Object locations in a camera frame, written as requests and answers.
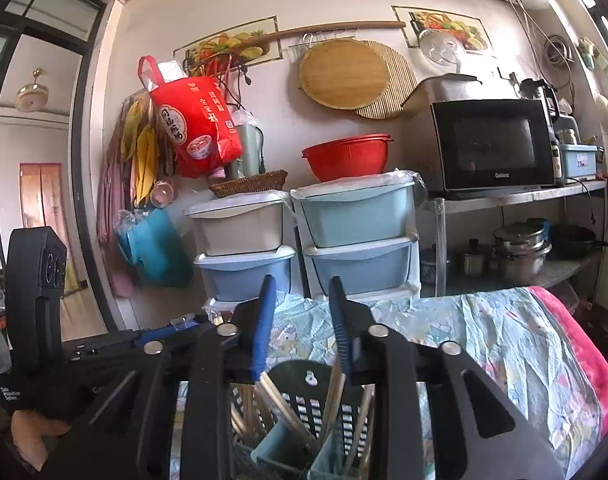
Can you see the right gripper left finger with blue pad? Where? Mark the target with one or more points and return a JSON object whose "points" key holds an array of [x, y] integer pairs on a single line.
{"points": [[211, 360]]}

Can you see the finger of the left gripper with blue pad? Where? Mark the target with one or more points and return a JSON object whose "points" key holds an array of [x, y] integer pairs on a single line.
{"points": [[161, 333]]}

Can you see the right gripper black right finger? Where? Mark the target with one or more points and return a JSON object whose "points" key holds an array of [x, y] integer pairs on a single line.
{"points": [[477, 432]]}

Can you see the wooden chopstick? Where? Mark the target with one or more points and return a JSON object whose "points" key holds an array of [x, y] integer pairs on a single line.
{"points": [[271, 394], [333, 400], [251, 422], [237, 422], [264, 410], [363, 411]]}

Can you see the left hand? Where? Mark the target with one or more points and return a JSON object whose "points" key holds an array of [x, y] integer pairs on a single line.
{"points": [[27, 429]]}

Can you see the white drawer tower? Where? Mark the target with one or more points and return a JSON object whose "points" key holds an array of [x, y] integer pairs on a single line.
{"points": [[240, 239]]}

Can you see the blue hanging bag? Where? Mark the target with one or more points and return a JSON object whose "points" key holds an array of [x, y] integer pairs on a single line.
{"points": [[152, 246]]}

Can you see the green plastic utensil basket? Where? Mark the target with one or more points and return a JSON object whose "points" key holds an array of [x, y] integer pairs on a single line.
{"points": [[280, 454]]}

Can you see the cartoon print light blue cloth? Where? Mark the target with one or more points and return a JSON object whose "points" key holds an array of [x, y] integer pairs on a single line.
{"points": [[514, 339]]}

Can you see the light blue drawer tower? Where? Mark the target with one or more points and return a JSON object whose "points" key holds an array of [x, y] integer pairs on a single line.
{"points": [[362, 230]]}

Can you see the woven wicker tray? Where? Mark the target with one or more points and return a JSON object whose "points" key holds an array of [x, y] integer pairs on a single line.
{"points": [[269, 181]]}

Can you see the pink fleece blanket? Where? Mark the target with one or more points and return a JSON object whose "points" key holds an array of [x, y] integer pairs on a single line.
{"points": [[591, 360]]}

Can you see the hanging yellow pink clothes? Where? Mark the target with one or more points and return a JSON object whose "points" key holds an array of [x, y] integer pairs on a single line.
{"points": [[136, 158]]}

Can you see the metal shelf rack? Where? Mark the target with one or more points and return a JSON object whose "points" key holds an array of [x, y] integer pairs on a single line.
{"points": [[444, 280]]}

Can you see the stainless steel pot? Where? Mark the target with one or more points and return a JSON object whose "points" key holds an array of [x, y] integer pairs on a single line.
{"points": [[521, 249]]}

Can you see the red plastic basin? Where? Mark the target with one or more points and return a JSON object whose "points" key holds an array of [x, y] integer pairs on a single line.
{"points": [[357, 156]]}

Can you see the red shopping bag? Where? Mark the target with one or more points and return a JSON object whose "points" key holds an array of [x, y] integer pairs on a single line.
{"points": [[193, 112]]}

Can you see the black frying pan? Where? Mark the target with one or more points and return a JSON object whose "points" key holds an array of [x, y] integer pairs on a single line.
{"points": [[574, 242]]}

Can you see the ceiling lamp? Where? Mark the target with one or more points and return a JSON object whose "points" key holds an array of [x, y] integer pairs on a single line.
{"points": [[32, 97]]}

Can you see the round wooden board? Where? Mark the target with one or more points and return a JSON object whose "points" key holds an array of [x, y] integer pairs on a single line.
{"points": [[343, 74]]}

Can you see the black microwave oven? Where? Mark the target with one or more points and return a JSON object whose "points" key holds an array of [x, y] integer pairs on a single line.
{"points": [[463, 147]]}

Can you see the round woven mat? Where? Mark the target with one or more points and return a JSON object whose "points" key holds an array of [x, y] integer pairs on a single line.
{"points": [[402, 82]]}

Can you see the fruit picture left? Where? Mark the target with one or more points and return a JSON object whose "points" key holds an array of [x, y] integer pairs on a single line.
{"points": [[231, 48]]}

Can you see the fruit picture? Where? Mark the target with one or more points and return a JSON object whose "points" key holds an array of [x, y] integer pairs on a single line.
{"points": [[469, 31], [231, 48]]}

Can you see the light blue storage box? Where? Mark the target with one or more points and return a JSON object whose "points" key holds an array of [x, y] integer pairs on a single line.
{"points": [[579, 161]]}

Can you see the metal tray on microwave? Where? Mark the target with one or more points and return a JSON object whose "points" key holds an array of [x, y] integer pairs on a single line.
{"points": [[445, 88]]}

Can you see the wooden rolling pin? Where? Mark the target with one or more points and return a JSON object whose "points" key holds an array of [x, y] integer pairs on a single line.
{"points": [[311, 32]]}

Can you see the transparent pot lid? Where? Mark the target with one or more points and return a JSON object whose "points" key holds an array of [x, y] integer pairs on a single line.
{"points": [[441, 48]]}

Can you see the black blender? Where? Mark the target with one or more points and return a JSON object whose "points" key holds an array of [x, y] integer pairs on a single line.
{"points": [[544, 92]]}

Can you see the fruit picture right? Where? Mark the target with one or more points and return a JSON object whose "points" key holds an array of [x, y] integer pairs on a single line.
{"points": [[469, 31]]}

